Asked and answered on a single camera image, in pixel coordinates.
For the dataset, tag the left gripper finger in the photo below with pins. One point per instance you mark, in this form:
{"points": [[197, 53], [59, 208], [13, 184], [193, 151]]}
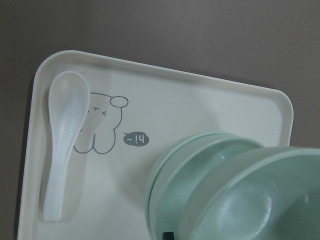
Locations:
{"points": [[168, 236]]}

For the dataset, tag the green bowl robot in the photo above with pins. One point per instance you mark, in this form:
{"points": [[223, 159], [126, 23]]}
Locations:
{"points": [[270, 193], [190, 170]]}

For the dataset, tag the green bowl on tray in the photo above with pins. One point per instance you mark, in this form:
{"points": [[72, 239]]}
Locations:
{"points": [[160, 170]]}

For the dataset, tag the cream rabbit tray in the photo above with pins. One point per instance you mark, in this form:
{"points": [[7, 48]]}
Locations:
{"points": [[139, 112]]}

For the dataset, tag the white ceramic spoon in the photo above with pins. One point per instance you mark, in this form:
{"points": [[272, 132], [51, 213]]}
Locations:
{"points": [[68, 103]]}

